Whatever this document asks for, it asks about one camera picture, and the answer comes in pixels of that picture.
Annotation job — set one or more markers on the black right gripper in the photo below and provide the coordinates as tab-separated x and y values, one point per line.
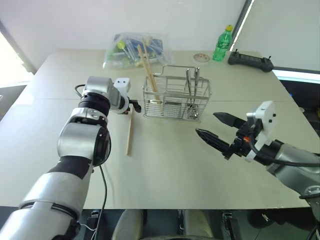
241	145

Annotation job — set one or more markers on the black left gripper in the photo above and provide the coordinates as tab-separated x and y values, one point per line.
132	102

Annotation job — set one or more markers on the wooden chopstick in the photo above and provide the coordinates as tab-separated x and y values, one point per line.
129	135
147	61
150	75

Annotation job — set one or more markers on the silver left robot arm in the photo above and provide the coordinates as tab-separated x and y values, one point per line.
75	135

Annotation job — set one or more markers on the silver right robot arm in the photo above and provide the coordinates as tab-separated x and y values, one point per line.
295	160

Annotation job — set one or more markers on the metal spoon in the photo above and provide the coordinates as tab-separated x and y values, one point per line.
196	80

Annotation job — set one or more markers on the clear plastic bag of items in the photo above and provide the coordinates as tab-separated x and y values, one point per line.
130	53

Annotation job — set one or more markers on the black remote controller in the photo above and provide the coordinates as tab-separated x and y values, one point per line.
250	60

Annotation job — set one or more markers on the green plastic bottle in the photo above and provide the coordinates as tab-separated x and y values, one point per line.
222	45

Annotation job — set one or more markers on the grey rounded shape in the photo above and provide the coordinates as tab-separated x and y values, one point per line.
197	225
127	225

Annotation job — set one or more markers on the black rounded shape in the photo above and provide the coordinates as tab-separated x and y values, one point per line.
267	220

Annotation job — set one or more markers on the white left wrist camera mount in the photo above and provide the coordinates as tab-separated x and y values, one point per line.
122	84

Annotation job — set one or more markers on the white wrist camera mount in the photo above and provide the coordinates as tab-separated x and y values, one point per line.
266	117
122	84

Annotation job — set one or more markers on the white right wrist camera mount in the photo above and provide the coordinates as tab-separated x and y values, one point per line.
266	117

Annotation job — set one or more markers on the dark window frame bar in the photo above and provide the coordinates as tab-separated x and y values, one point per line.
246	15

